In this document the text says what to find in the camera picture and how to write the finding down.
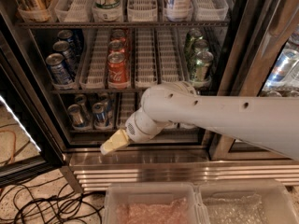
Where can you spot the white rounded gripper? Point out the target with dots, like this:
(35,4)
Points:
(133,128)

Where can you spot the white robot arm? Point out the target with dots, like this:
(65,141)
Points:
(268,122)

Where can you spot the right front redbull can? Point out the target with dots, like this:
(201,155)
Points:
(100,115)

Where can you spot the right back redbull can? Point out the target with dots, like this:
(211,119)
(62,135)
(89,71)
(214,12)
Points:
(106,100)

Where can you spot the left front redbull can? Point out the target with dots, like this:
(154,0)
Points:
(76,115)

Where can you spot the left back redbull can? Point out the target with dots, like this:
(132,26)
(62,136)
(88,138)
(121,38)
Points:
(81,100)

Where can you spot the front red coca-cola can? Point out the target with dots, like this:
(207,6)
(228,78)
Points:
(117,67)

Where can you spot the red coca-cola can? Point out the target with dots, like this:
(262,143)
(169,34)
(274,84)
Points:
(117,67)
(119,35)
(116,46)

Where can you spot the front blue pepsi can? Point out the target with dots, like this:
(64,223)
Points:
(58,69)

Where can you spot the blue pepsi can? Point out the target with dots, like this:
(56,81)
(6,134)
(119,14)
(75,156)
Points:
(65,49)
(69,36)
(58,69)

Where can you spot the open fridge glass door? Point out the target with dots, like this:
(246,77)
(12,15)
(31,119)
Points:
(19,107)

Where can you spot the middle red coca-cola can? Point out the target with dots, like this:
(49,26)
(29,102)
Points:
(116,46)

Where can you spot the middle blue pepsi can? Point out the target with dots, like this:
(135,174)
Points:
(65,49)

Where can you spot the back red coca-cola can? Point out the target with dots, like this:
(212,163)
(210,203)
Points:
(119,35)

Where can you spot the front green soda can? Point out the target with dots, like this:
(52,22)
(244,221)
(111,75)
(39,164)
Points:
(200,64)

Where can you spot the green soda can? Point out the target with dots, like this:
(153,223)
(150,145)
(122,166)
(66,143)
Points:
(200,64)
(193,35)
(199,46)

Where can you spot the back blue pepsi can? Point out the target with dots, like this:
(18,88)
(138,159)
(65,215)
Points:
(69,36)

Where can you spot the middle green soda can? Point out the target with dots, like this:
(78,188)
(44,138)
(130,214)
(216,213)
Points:
(199,46)

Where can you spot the back green soda can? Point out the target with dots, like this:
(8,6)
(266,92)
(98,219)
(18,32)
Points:
(193,35)

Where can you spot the closed fridge glass door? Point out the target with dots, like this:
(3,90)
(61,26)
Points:
(260,29)

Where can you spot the silver redbull can behind glass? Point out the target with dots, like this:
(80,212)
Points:
(282,67)

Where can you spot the left clear plastic bin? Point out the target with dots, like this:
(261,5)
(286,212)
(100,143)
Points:
(151,203)

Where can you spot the clear plastic bin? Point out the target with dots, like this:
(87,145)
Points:
(248,202)
(151,203)

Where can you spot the right clear plastic bin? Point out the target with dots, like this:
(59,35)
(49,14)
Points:
(248,202)

